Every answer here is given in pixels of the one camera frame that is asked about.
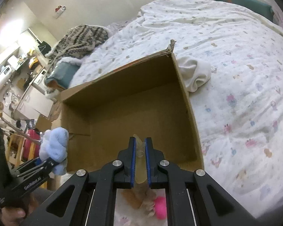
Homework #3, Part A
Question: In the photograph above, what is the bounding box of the white folded cloth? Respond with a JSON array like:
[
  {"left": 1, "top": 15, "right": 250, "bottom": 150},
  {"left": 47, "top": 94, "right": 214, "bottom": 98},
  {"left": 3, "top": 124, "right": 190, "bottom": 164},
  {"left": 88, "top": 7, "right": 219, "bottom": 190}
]
[{"left": 177, "top": 56, "right": 212, "bottom": 93}]

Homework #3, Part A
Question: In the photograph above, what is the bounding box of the large open cardboard box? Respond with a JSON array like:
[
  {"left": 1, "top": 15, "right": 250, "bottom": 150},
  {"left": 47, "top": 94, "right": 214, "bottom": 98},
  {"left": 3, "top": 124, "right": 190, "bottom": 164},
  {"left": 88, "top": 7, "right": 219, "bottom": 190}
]
[{"left": 60, "top": 41, "right": 204, "bottom": 171}]

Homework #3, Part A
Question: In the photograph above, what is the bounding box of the white patterned bed quilt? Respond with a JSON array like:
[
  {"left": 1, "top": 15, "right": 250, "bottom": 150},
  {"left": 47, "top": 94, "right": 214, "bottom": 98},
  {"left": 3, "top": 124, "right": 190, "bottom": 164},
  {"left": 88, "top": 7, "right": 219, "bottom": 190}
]
[{"left": 70, "top": 0, "right": 283, "bottom": 217}]

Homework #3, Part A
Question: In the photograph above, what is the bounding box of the red bag on chair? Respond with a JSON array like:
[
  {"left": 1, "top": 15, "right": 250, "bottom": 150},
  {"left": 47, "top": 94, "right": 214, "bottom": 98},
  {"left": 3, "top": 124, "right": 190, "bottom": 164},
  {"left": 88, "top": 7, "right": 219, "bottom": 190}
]
[{"left": 22, "top": 129, "right": 41, "bottom": 162}]

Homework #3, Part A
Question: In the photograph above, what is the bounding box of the beige soft toy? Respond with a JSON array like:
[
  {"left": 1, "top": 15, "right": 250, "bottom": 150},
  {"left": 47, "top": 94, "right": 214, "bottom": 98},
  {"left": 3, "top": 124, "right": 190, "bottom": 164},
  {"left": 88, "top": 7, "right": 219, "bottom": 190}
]
[{"left": 122, "top": 134, "right": 157, "bottom": 217}]

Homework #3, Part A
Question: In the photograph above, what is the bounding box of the white low cabinet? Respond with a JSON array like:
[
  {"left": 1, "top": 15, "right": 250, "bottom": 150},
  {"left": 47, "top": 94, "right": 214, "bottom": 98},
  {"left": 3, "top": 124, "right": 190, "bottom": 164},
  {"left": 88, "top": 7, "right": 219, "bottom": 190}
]
[{"left": 13, "top": 68, "right": 54, "bottom": 120}]

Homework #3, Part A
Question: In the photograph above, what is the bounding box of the wall hook with red item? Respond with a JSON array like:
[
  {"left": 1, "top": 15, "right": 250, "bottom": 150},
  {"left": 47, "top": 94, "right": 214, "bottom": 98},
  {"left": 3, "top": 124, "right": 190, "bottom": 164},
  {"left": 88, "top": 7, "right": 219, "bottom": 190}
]
[{"left": 55, "top": 5, "right": 66, "bottom": 15}]

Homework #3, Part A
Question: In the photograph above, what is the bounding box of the grey patterned knit blanket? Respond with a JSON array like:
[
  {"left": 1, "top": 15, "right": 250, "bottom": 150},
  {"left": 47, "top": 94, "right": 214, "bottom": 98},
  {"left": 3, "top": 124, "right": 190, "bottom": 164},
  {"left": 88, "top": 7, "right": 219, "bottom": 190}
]
[{"left": 45, "top": 24, "right": 111, "bottom": 70}]

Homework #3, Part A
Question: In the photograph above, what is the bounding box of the white kitchen appliance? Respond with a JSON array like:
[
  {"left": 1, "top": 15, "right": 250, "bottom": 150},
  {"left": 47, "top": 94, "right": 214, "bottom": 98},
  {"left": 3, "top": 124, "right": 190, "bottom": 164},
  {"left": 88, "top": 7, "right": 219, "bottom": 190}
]
[{"left": 0, "top": 65, "right": 13, "bottom": 90}]

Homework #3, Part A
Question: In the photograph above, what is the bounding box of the pink soft ball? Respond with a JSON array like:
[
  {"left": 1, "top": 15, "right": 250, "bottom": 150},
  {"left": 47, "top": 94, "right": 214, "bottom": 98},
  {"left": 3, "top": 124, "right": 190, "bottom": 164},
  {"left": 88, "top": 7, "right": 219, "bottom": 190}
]
[{"left": 154, "top": 196, "right": 167, "bottom": 220}]

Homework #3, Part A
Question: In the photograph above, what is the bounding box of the teal pillow left of bed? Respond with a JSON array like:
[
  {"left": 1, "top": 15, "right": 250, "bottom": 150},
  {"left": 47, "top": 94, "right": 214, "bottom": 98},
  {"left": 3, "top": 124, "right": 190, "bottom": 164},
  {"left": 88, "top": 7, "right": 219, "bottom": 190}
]
[{"left": 44, "top": 62, "right": 80, "bottom": 91}]

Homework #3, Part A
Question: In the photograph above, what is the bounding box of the person's left hand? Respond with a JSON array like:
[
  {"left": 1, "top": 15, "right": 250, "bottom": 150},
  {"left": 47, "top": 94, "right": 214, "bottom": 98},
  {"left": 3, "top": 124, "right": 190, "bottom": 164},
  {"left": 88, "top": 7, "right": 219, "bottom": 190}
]
[{"left": 0, "top": 193, "right": 39, "bottom": 226}]

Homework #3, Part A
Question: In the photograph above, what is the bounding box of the light blue plush toy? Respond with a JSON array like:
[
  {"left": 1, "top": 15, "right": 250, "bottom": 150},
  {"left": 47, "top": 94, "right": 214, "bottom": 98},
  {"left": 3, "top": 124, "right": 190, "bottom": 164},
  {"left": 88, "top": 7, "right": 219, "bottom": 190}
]
[{"left": 39, "top": 127, "right": 69, "bottom": 176}]

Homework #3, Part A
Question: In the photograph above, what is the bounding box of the teal headboard cushion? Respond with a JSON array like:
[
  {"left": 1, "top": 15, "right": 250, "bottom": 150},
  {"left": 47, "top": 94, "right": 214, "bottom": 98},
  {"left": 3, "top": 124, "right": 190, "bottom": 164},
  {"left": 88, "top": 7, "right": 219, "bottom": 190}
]
[{"left": 215, "top": 0, "right": 274, "bottom": 21}]

